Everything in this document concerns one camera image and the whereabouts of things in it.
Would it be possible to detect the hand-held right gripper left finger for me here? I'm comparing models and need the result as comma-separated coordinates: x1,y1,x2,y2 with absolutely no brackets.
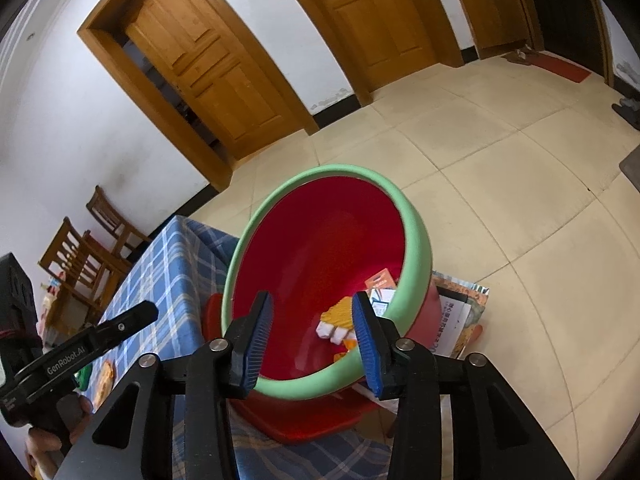
52,290,275,480

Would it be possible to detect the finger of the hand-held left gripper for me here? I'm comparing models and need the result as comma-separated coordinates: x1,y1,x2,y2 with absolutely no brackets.
92,301,160,353

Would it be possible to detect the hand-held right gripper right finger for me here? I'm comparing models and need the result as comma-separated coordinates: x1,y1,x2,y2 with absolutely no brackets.
351,290,576,480

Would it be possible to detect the yellow mesh sponge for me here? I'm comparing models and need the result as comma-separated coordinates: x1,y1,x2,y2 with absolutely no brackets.
320,297,360,326

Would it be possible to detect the orange cardboard box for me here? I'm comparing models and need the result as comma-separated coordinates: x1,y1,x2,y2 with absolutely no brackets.
364,269,401,292

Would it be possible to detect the red basin with green rim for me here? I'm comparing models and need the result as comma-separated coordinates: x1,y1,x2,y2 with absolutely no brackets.
221,164,441,401

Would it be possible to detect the person's left hand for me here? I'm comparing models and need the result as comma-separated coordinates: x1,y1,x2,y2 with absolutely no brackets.
25,394,94,480

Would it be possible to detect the orange wrapper scrap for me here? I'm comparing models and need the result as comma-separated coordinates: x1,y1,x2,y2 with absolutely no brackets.
332,337,362,363

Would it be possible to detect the pile of packets on table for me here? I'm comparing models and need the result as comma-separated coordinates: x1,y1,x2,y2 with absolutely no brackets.
37,272,68,346

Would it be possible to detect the white and blue small carton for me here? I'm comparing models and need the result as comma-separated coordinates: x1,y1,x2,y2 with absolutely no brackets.
369,287,397,317

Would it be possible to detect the blue plaid blanket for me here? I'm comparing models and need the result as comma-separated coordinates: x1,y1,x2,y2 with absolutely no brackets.
75,216,396,480

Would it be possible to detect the large wooden chair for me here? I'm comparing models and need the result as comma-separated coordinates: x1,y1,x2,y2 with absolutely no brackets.
39,217,133,311

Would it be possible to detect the green plastic toy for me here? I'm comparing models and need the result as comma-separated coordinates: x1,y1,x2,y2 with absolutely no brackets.
74,360,94,392

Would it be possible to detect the red plastic stool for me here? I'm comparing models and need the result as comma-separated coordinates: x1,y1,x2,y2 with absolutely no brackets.
202,292,396,446

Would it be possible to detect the white leaflet with red print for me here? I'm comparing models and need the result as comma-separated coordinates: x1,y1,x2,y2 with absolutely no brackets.
434,294,475,358

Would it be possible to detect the glossy colourful magazine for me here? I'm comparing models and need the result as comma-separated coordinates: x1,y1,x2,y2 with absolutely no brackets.
431,270,493,346

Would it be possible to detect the open wooden door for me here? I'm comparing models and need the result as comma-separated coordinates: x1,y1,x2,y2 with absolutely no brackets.
77,0,321,192

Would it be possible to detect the grey floor mat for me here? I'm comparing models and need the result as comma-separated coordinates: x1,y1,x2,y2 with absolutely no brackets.
619,145,640,191

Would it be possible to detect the closed wooden door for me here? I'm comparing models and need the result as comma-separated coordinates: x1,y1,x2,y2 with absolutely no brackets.
265,0,466,107

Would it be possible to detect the pair of slippers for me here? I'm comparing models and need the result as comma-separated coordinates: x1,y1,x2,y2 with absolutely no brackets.
502,46,536,65

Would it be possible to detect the red doormat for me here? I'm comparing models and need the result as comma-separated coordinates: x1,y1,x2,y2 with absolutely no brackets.
532,52,593,83

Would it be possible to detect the pair of dark shoes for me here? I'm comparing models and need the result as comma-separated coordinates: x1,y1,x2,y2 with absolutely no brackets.
611,97,640,128

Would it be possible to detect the dark wooden doorway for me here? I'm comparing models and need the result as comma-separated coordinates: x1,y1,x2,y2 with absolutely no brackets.
442,0,616,86

